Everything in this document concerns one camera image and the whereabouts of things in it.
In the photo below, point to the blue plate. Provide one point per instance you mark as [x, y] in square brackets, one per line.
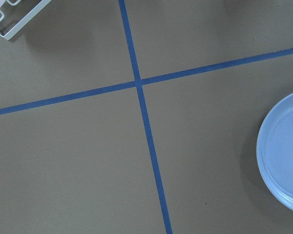
[274, 151]

